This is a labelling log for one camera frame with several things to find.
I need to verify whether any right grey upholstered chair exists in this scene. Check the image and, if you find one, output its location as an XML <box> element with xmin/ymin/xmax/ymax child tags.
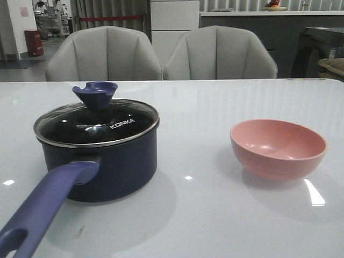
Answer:
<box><xmin>163</xmin><ymin>26</ymin><xmax>278</xmax><ymax>81</ymax></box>

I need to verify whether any red barrier belt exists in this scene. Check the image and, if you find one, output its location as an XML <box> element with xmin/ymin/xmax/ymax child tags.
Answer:
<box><xmin>79</xmin><ymin>15</ymin><xmax>144</xmax><ymax>22</ymax></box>

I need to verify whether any grey folding curtain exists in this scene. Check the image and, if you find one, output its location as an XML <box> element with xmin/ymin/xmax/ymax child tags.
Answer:
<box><xmin>70</xmin><ymin>0</ymin><xmax>152</xmax><ymax>39</ymax></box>

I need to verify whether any fruit plate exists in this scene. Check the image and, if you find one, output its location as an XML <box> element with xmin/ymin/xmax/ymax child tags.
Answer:
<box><xmin>263</xmin><ymin>0</ymin><xmax>286</xmax><ymax>11</ymax></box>

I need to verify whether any white refrigerator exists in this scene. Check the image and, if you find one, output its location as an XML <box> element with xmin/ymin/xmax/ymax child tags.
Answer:
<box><xmin>150</xmin><ymin>1</ymin><xmax>199</xmax><ymax>66</ymax></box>

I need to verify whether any dark blue saucepan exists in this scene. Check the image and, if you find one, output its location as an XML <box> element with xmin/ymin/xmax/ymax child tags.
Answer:
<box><xmin>0</xmin><ymin>98</ymin><xmax>160</xmax><ymax>258</ymax></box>

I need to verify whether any glass pot lid blue knob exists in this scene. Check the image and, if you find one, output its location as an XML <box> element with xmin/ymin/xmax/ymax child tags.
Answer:
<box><xmin>33</xmin><ymin>81</ymin><xmax>160</xmax><ymax>148</ymax></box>

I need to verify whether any pink bowl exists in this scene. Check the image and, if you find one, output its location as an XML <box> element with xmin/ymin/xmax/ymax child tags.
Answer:
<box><xmin>230</xmin><ymin>119</ymin><xmax>327</xmax><ymax>181</ymax></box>

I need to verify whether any beige cushion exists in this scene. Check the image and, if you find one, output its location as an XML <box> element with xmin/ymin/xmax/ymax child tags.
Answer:
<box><xmin>318</xmin><ymin>58</ymin><xmax>344</xmax><ymax>82</ymax></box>

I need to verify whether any left grey upholstered chair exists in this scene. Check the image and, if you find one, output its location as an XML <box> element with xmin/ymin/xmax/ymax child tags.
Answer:
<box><xmin>45</xmin><ymin>26</ymin><xmax>162</xmax><ymax>82</ymax></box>

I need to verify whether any grey kitchen counter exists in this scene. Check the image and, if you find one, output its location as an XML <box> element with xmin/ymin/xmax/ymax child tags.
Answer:
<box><xmin>200</xmin><ymin>11</ymin><xmax>343</xmax><ymax>78</ymax></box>

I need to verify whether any dark appliance cabinet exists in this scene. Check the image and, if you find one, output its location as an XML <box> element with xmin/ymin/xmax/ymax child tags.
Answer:
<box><xmin>291</xmin><ymin>27</ymin><xmax>343</xmax><ymax>78</ymax></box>

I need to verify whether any red bin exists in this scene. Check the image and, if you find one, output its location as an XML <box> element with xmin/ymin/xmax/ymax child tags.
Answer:
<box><xmin>24</xmin><ymin>30</ymin><xmax>44</xmax><ymax>56</ymax></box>

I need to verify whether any grey upholstered chair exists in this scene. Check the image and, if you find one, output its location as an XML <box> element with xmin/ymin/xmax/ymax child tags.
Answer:
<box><xmin>45</xmin><ymin>26</ymin><xmax>162</xmax><ymax>82</ymax></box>
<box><xmin>163</xmin><ymin>26</ymin><xmax>278</xmax><ymax>81</ymax></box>

